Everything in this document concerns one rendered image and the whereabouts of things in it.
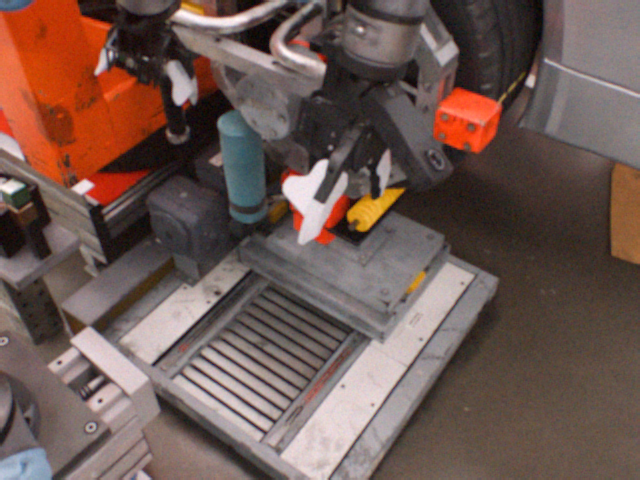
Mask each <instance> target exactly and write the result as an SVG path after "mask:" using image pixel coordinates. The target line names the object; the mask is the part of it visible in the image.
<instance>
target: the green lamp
mask: <svg viewBox="0 0 640 480"><path fill-rule="evenodd" d="M0 193H1V195H2V197H3V200H4V202H5V203H8V204H9V205H11V206H13V207H14V208H18V207H19V206H22V205H23V204H25V203H26V202H28V201H29V200H30V198H31V196H30V193H29V191H28V189H27V187H26V185H25V184H23V182H21V181H19V180H17V179H16V178H13V179H11V180H10V181H8V182H5V184H4V185H2V186H1V187H0Z"/></svg>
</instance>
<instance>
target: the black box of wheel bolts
mask: <svg viewBox="0 0 640 480"><path fill-rule="evenodd" d="M13 178H16V179H17V180H19V181H21V182H23V184H25V185H26V187H27V189H28V191H29V193H30V196H31V198H30V200H29V201H30V202H32V203H33V204H35V206H36V208H37V211H38V213H39V217H38V218H37V219H38V221H39V224H40V226H41V228H42V229H43V228H44V227H46V226H47V225H49V224H50V223H51V222H52V218H51V215H50V213H49V210H47V208H46V205H45V203H44V201H43V197H42V195H41V192H40V190H39V185H38V184H35V182H32V181H29V180H27V179H24V178H22V177H18V176H16V175H13V174H11V173H8V172H5V171H2V170H0V187H1V186H2V185H4V184H5V182H8V181H10V180H11V179H13ZM8 205H9V204H8V203H5V202H4V200H3V197H2V195H1V193H0V256H2V257H5V258H8V259H10V258H11V257H12V256H13V255H15V254H16V253H17V252H18V251H19V250H20V248H22V247H23V246H24V245H26V244H27V243H28V242H27V240H26V238H25V236H24V234H23V230H22V228H21V226H19V224H18V222H17V221H15V220H14V219H13V218H12V215H11V213H10V211H9V209H8Z"/></svg>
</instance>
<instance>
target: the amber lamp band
mask: <svg viewBox="0 0 640 480"><path fill-rule="evenodd" d="M29 202H30V201H29ZM8 209H9V211H10V213H11V215H12V218H13V219H14V220H15V221H17V222H18V223H21V224H22V225H27V224H28V223H29V222H31V221H32V220H35V219H36V218H38V217H39V213H38V211H37V208H36V206H35V204H33V203H32V202H30V204H29V205H27V206H26V207H24V208H23V209H21V210H16V209H15V208H13V207H11V206H10V205H8Z"/></svg>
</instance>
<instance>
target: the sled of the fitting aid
mask: <svg viewBox="0 0 640 480"><path fill-rule="evenodd" d="M292 213H293V210H291V209H290V201H289V200H288V199H287V200H286V201H285V202H284V201H283V202H282V203H280V204H279V205H278V206H277V207H276V208H274V209H273V210H272V211H271V212H269V217H268V218H266V219H265V220H264V221H263V222H262V223H261V224H260V225H259V226H258V227H255V228H254V229H253V230H252V231H251V232H250V233H249V235H248V236H247V237H245V238H244V239H243V240H242V241H241V242H240V243H238V244H237V252H238V261H240V263H242V264H244V265H246V266H247V267H249V268H251V269H253V270H254V272H256V273H259V274H260V275H262V276H264V277H266V278H267V279H269V280H271V281H273V282H274V283H277V284H279V285H281V286H282V287H284V288H286V289H288V291H289V292H291V293H293V294H296V295H297V296H299V297H301V298H302V299H304V300H306V301H308V302H309V303H311V304H314V305H316V306H317V307H319V309H321V310H323V311H324V312H326V313H328V314H331V315H332V316H334V317H336V318H338V319H339V320H341V321H343V322H344V323H346V324H349V325H351V327H352V328H354V329H356V330H358V331H359V332H361V333H363V334H365V335H367V336H369V337H371V338H373V339H374V340H376V341H378V342H379V344H381V345H383V342H385V341H386V340H387V339H388V337H389V336H390V335H391V333H392V332H393V331H394V330H395V328H396V327H397V326H398V324H399V322H400V321H401V320H403V318H404V317H405V316H406V315H407V313H408V312H409V311H410V309H411V308H412V306H413V305H414V303H415V302H416V301H417V300H418V298H419V297H421V296H422V294H423V293H424V292H425V291H426V288H427V287H428V286H429V284H430V283H431V282H432V281H433V279H434V278H435V277H436V276H437V274H439V273H440V272H441V269H442V268H443V267H444V266H445V264H446V263H447V261H448V256H449V250H450V244H448V243H446V242H443V246H442V248H441V249H440V250H439V251H437V254H436V255H435V256H434V257H433V259H432V260H431V261H430V262H429V263H428V265H427V266H426V267H425V268H424V270H423V272H422V273H420V274H419V276H418V277H417V278H416V279H415V281H414V282H413V283H412V284H411V285H410V287H409V288H408V290H407V291H406V293H405V294H404V295H402V296H401V298H400V299H399V300H398V301H397V303H396V304H395V305H394V306H393V309H392V310H391V311H390V312H389V313H388V314H384V313H383V312H381V311H379V310H377V309H375V307H374V306H372V305H370V304H368V303H365V302H363V301H362V300H360V299H358V298H356V297H354V296H353V295H351V294H348V293H346V292H344V291H342V289H341V288H339V287H337V286H335V285H333V284H332V283H329V282H327V281H325V280H323V279H322V278H320V277H318V276H316V275H314V274H311V273H310V271H308V270H306V269H304V268H302V267H301V266H299V265H297V264H295V263H292V262H291V261H289V260H287V259H285V258H283V257H281V256H280V255H278V254H276V252H273V251H271V250H270V249H268V248H267V238H268V237H269V236H270V235H271V233H272V232H273V231H274V230H276V229H277V228H278V227H279V226H280V225H281V224H282V223H284V222H285V221H286V220H287V219H288V218H289V217H290V215H291V214H292Z"/></svg>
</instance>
